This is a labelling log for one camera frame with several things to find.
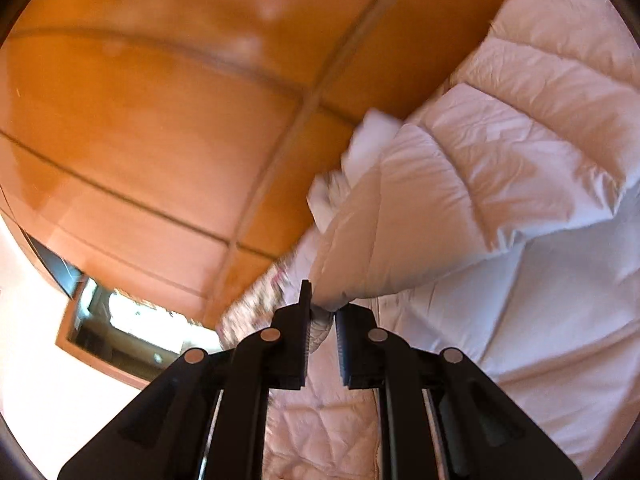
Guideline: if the white quilted puffer jacket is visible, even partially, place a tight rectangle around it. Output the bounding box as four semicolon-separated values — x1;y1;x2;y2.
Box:
281;0;639;479

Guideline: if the floral quilted bedspread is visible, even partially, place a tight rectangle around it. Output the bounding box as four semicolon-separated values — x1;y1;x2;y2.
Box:
215;254;300;350

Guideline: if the orange wooden wardrobe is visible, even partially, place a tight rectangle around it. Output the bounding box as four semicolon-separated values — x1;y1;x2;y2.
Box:
1;0;503;325

